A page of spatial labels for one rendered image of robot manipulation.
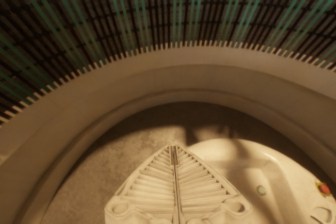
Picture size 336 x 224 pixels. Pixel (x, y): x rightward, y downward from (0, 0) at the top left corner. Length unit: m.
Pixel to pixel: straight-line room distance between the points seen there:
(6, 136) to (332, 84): 1.23
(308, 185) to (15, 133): 0.97
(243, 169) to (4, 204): 0.99
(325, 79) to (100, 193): 1.21
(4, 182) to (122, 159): 0.49
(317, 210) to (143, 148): 0.78
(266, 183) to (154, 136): 0.64
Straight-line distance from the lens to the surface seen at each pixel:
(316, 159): 1.24
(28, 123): 0.69
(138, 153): 0.92
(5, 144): 0.70
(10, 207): 0.99
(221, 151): 0.53
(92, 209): 0.97
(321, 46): 0.77
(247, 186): 0.60
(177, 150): 0.16
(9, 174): 0.90
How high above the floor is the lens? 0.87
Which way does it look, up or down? 58 degrees down
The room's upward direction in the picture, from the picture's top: 2 degrees counter-clockwise
